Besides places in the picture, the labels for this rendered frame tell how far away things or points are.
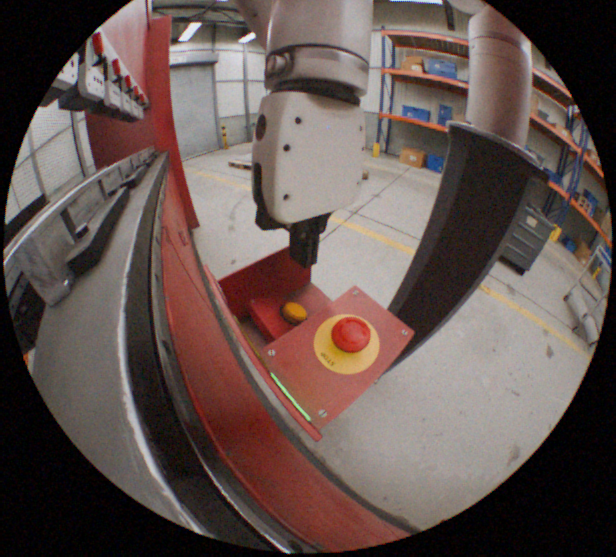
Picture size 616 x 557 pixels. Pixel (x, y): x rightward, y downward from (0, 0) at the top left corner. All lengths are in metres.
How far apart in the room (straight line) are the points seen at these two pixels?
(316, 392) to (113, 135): 2.06
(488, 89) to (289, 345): 0.44
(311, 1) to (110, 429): 0.30
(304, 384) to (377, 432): 0.86
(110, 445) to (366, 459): 0.97
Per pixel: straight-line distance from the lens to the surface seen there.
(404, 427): 1.08
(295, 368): 0.20
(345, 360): 0.21
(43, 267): 0.31
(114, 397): 0.16
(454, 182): 0.33
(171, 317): 0.31
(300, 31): 0.15
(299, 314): 0.29
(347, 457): 1.02
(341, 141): 0.16
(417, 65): 5.67
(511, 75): 0.38
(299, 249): 0.20
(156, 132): 1.94
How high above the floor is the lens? 0.98
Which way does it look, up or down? 40 degrees down
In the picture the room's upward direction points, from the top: straight up
